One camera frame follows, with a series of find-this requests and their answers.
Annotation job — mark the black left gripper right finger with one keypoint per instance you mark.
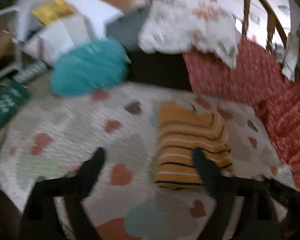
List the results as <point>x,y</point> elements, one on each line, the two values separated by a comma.
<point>271,210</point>

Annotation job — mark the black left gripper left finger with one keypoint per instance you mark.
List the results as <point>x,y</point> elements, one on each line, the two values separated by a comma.
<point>40,218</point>

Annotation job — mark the yellow striped knit sweater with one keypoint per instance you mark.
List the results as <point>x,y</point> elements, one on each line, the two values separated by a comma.
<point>180,132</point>

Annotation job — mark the white heart-patterned blanket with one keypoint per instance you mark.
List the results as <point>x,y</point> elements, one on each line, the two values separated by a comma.
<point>51,136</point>

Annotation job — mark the green box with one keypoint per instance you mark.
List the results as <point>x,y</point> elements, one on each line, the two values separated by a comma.
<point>12,97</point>

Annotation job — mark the red floral bedsheet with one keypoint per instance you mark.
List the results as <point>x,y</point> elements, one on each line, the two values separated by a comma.
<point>256,81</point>

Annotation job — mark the white patterned strip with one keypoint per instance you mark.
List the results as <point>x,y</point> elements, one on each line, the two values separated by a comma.
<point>31,72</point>

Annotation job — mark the teal pillow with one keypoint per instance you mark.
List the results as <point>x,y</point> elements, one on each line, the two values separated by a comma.
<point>96,65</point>

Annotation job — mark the white cloth on chair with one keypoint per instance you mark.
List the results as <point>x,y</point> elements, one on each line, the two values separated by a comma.
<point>291,65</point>

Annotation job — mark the white paper bag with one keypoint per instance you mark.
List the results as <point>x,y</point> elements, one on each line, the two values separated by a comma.
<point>60,37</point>

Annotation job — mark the grey folded garment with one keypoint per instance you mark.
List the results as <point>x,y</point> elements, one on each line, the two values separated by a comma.
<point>125,29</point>

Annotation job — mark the white floral cloth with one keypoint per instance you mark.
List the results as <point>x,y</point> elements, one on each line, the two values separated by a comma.
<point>178,26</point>

